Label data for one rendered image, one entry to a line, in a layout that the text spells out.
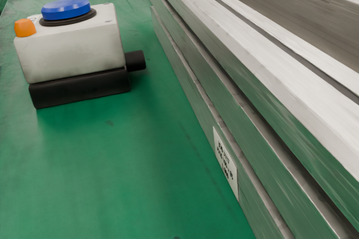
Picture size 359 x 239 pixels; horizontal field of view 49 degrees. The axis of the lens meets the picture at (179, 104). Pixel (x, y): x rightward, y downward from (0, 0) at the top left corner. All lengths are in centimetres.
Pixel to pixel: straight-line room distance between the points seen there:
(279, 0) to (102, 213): 18
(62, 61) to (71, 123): 5
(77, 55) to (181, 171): 14
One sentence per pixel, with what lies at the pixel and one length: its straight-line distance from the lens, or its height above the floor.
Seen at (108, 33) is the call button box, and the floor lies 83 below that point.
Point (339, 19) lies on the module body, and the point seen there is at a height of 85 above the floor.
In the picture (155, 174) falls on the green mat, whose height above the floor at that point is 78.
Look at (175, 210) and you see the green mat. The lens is 20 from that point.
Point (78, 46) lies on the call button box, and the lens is 32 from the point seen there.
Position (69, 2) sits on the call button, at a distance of 34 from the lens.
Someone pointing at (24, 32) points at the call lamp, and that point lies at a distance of 32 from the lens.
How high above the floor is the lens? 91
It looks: 27 degrees down
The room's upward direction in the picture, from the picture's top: 8 degrees counter-clockwise
